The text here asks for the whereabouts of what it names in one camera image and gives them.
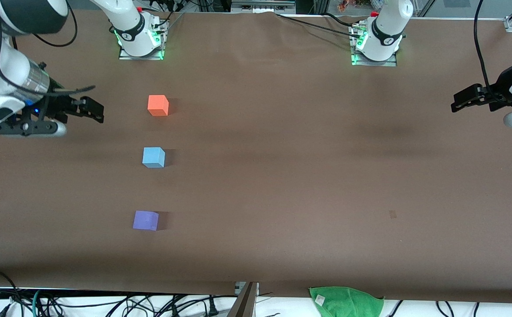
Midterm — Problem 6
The grey metal bar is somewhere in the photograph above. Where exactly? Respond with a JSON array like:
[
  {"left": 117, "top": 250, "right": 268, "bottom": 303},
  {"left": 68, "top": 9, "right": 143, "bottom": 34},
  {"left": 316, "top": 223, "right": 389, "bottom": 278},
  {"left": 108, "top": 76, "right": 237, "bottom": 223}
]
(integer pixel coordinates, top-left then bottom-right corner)
[{"left": 227, "top": 282, "right": 260, "bottom": 317}]

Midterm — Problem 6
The purple foam block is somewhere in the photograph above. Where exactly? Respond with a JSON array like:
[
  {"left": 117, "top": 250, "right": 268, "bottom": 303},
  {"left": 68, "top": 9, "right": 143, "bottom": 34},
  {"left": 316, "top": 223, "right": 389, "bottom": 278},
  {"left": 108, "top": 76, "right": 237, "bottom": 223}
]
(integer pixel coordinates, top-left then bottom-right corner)
[{"left": 133, "top": 210, "right": 159, "bottom": 231}]

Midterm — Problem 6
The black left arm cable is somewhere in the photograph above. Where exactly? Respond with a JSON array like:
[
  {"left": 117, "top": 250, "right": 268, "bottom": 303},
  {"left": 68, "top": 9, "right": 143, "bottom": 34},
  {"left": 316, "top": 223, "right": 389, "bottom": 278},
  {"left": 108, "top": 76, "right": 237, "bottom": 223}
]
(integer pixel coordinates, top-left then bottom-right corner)
[{"left": 474, "top": 0, "right": 503, "bottom": 104}]

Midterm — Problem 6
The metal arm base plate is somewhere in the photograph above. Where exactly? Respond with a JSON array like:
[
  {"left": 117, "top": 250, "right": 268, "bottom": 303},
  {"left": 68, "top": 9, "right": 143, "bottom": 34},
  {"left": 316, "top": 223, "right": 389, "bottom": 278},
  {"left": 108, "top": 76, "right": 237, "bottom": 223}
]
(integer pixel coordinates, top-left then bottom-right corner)
[
  {"left": 350, "top": 24, "right": 398, "bottom": 67},
  {"left": 118, "top": 20, "right": 167, "bottom": 61}
]

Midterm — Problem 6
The black cable on table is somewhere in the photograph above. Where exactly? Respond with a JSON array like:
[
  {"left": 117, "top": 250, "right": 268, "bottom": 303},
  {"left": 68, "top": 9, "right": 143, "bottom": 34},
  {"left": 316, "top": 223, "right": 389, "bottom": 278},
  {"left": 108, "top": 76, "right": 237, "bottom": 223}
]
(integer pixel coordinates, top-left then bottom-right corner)
[{"left": 276, "top": 12, "right": 364, "bottom": 40}]

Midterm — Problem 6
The green cloth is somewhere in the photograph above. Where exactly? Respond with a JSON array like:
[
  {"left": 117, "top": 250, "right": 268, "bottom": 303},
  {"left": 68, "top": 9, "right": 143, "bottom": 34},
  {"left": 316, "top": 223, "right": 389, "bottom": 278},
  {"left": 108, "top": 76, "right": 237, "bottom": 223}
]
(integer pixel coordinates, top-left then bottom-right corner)
[{"left": 309, "top": 286, "right": 385, "bottom": 317}]

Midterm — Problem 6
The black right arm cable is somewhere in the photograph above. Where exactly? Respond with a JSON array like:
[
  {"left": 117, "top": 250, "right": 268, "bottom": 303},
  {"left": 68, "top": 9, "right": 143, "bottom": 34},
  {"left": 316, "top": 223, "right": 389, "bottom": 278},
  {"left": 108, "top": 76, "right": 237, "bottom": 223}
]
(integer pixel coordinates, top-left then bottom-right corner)
[{"left": 33, "top": 2, "right": 78, "bottom": 48}]

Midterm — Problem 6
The light blue foam block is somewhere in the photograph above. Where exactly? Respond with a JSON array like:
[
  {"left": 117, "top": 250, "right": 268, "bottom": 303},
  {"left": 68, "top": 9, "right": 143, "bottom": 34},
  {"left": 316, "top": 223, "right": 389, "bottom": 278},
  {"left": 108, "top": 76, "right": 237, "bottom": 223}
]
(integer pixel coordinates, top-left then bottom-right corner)
[{"left": 142, "top": 147, "right": 166, "bottom": 169}]

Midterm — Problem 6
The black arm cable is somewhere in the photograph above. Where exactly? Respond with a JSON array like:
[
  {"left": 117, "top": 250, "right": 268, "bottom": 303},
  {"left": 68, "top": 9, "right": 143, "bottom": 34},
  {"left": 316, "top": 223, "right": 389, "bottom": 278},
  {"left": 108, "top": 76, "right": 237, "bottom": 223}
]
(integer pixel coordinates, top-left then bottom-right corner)
[
  {"left": 33, "top": 2, "right": 78, "bottom": 48},
  {"left": 474, "top": 0, "right": 503, "bottom": 104}
]

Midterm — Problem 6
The colourful background clutter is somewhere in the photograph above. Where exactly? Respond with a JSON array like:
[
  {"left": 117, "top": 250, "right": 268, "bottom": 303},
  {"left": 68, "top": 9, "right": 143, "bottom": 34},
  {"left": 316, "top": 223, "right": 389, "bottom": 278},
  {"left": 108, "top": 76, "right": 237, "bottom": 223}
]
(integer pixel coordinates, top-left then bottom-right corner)
[{"left": 337, "top": 0, "right": 382, "bottom": 12}]

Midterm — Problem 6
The orange foam block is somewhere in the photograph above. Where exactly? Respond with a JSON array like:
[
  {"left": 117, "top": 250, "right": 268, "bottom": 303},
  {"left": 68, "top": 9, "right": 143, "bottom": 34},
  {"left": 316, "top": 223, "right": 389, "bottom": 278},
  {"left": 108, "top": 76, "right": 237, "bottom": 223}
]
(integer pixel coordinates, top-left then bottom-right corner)
[{"left": 147, "top": 95, "right": 169, "bottom": 117}]

